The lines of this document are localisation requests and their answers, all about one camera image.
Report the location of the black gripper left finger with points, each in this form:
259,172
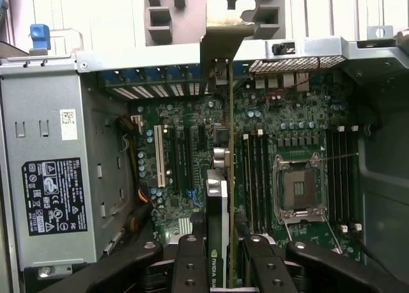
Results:
188,267

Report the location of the silver socket cover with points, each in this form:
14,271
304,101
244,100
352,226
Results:
322,238

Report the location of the grey parts rack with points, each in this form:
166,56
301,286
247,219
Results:
159,21

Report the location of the CPU socket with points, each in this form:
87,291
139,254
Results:
298,190

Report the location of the silver power supply unit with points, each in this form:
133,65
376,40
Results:
48,130

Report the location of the silver chipset heatsink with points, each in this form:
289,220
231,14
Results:
185,224

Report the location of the white expansion slot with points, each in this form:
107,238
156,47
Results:
159,155

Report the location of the black expansion slot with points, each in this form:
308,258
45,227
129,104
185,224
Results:
174,158
188,158

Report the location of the thin metal locking lever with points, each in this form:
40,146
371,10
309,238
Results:
338,157

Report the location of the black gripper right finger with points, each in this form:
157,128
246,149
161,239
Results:
268,267

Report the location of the green Dell motherboard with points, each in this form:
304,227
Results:
287,114

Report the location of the open black PC case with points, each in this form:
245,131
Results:
383,178

